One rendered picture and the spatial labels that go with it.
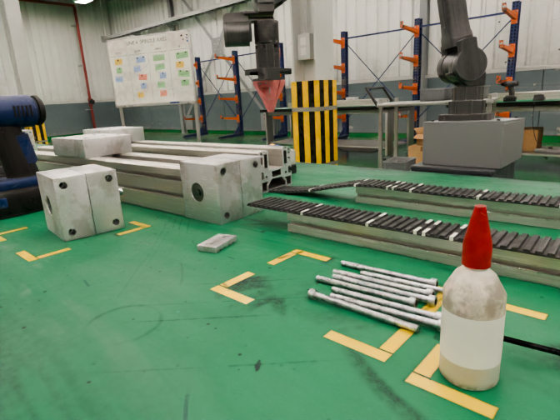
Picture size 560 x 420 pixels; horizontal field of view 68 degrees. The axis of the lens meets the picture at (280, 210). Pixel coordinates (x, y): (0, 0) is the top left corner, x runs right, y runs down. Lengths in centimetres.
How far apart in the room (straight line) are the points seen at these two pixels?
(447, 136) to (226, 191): 64
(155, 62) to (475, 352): 655
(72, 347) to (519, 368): 34
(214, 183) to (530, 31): 794
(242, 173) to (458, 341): 46
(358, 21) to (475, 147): 870
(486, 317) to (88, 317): 33
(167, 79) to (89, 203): 594
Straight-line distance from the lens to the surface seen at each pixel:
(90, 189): 68
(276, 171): 89
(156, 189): 78
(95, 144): 99
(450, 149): 111
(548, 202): 66
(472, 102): 113
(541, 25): 834
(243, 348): 34
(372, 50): 942
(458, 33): 114
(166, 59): 660
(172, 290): 45
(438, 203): 69
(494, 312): 29
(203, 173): 66
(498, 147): 108
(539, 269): 48
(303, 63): 429
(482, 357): 30
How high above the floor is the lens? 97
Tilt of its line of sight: 15 degrees down
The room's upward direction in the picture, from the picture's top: 3 degrees counter-clockwise
